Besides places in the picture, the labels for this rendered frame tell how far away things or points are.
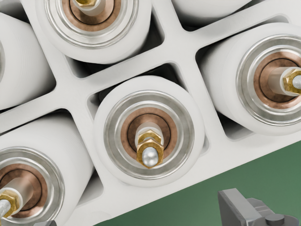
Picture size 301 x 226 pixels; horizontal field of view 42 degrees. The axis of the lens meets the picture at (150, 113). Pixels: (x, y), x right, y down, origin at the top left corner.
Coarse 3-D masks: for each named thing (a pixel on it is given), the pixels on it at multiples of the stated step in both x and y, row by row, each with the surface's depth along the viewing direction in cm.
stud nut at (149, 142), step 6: (150, 138) 26; (138, 144) 25; (144, 144) 25; (150, 144) 25; (156, 144) 25; (138, 150) 25; (156, 150) 25; (162, 150) 25; (138, 156) 25; (162, 156) 25; (162, 162) 25; (150, 168) 25
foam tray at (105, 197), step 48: (0, 0) 38; (288, 0) 39; (48, 48) 39; (144, 48) 50; (192, 48) 39; (48, 96) 39; (96, 96) 48; (192, 96) 40; (240, 144) 40; (288, 144) 40; (96, 192) 43; (144, 192) 41
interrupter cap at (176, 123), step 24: (144, 96) 32; (168, 96) 32; (120, 120) 32; (144, 120) 33; (168, 120) 32; (120, 144) 33; (168, 144) 33; (192, 144) 33; (120, 168) 33; (144, 168) 33; (168, 168) 33
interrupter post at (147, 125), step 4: (144, 124) 32; (148, 124) 31; (152, 124) 31; (156, 124) 33; (140, 128) 31; (144, 128) 30; (148, 128) 30; (152, 128) 30; (156, 128) 30; (136, 132) 31; (140, 132) 30; (156, 132) 30; (160, 132) 30; (136, 136) 30; (136, 140) 30; (136, 144) 30
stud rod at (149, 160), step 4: (148, 148) 25; (152, 148) 25; (144, 152) 24; (148, 152) 24; (152, 152) 24; (156, 152) 24; (144, 156) 24; (148, 156) 24; (152, 156) 24; (156, 156) 24; (144, 160) 24; (148, 160) 24; (152, 160) 24; (156, 160) 24; (148, 164) 24; (152, 164) 24
